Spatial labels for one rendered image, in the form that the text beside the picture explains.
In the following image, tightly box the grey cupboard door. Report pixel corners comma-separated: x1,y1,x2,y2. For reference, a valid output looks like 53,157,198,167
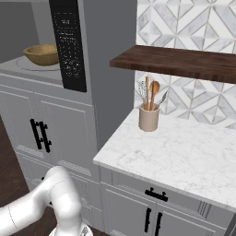
0,84,53,165
101,183,157,236
32,91,100,183
152,202,229,236

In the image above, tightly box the grey microwave black control panel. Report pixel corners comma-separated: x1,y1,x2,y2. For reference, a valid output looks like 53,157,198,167
0,0,89,93

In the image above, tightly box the wooden bowl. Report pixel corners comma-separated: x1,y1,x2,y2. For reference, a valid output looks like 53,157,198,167
22,43,60,67

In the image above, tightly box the grey tall cabinet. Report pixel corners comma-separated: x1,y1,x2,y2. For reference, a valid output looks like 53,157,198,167
0,0,138,232

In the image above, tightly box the beige utensil pot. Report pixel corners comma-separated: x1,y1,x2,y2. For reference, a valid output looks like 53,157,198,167
138,102,161,133

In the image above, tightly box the metal whisk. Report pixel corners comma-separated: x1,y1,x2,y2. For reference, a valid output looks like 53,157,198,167
136,80,148,105

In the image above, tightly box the wooden spatula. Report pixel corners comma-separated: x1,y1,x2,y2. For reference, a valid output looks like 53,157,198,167
144,76,150,111

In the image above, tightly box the wooden spoon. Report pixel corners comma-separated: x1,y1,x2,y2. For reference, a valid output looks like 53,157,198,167
148,80,161,112

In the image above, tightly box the metal utensil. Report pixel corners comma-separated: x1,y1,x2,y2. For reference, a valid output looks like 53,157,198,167
156,90,169,109

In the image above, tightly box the dark wooden shelf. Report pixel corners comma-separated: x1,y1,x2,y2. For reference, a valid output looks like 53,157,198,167
109,44,236,85

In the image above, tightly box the grey drawer front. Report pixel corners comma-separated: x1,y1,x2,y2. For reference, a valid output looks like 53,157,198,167
15,150,102,213
110,170,236,230

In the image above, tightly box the black cupboard handle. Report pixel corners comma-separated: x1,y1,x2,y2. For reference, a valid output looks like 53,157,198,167
154,211,163,236
29,118,43,151
144,207,152,233
39,121,53,154

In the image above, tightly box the black drawer handle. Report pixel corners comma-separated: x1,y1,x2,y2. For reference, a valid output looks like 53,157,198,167
144,186,170,203

